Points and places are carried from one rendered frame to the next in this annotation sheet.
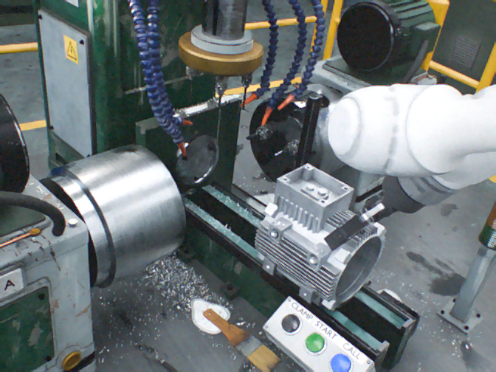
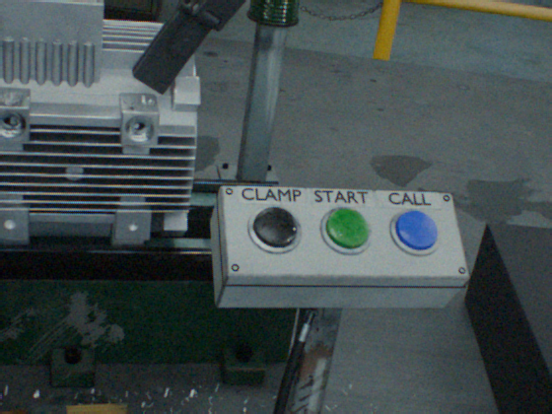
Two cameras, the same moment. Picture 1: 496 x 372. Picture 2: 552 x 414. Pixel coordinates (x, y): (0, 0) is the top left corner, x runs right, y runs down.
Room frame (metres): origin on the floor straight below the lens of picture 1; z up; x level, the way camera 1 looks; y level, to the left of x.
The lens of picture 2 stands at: (0.33, 0.34, 1.38)
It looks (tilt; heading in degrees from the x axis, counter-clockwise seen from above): 29 degrees down; 304
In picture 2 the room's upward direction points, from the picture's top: 9 degrees clockwise
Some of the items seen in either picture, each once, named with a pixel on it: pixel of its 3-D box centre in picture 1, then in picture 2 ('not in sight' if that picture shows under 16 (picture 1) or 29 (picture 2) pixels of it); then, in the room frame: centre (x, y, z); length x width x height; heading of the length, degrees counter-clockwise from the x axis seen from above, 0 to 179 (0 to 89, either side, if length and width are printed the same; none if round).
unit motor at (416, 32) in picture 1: (392, 74); not in sight; (1.56, -0.38, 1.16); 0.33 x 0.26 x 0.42; 139
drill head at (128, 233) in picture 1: (89, 224); not in sight; (0.84, 0.29, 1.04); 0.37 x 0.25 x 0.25; 139
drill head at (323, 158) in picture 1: (311, 132); not in sight; (1.35, -0.16, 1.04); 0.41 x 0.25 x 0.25; 139
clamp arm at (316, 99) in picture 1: (305, 146); not in sight; (1.12, -0.13, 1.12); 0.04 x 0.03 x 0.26; 49
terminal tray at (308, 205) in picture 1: (312, 198); (27, 22); (0.93, -0.14, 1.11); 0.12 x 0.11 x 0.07; 50
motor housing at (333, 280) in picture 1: (319, 243); (72, 125); (0.90, -0.17, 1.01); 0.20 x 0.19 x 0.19; 50
